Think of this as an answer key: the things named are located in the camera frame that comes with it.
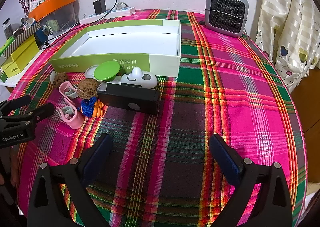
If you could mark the clear bin with orange lid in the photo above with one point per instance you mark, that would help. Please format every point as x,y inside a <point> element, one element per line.
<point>53,1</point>

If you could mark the blue and orange knitted toy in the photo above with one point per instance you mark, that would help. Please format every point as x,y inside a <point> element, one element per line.
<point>91,107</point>

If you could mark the small white round piece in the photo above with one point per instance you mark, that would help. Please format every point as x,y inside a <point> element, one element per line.
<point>52,76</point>

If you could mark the white jar with green lid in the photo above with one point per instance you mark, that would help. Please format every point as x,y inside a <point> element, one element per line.
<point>107,70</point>

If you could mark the glass jar with black lid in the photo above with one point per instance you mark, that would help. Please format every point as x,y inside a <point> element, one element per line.
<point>7,28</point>

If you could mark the striped cardboard box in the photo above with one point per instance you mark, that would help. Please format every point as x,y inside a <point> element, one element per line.
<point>22,34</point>

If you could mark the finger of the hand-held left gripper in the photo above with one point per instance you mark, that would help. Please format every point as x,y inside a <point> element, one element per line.
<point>15,104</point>
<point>37,114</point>

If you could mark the white round lid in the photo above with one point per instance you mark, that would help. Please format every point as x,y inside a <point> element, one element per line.
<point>90,71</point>

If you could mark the white power strip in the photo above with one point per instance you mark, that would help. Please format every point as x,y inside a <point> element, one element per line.
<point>110,14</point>

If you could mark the white cow figurine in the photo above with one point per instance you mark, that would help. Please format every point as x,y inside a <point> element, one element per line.
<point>138,79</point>

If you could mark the black charger adapter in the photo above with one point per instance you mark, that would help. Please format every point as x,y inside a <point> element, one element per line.
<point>99,6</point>

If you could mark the yellow-green cardboard box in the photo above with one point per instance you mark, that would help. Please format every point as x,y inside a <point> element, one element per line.
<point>25,51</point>
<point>11,69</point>

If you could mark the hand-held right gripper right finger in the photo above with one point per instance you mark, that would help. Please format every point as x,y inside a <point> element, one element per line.
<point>225,159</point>

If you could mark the pink plaid tablecloth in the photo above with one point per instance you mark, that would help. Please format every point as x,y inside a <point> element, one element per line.
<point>200,117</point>

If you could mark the small blue box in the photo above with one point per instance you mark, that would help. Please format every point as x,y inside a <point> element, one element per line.
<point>41,35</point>

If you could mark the black rectangular device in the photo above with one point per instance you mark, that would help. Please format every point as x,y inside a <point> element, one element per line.
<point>128,98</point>

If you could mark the pink clip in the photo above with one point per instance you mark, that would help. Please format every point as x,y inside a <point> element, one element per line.
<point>73,118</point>
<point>66,89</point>

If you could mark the green and white cardboard box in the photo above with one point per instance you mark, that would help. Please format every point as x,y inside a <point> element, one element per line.
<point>125,41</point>

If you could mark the large brown walnut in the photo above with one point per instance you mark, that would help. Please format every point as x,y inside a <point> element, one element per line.
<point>87,89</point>

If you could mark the cream patterned curtain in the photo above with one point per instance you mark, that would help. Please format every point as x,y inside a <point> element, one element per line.
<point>287,16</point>

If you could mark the grey space heater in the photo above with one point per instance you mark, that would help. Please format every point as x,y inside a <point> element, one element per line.
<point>225,11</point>

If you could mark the small brown walnut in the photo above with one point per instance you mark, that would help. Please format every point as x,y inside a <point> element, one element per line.
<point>60,78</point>

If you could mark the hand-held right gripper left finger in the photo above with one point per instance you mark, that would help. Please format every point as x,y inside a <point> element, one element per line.
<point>98,157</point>

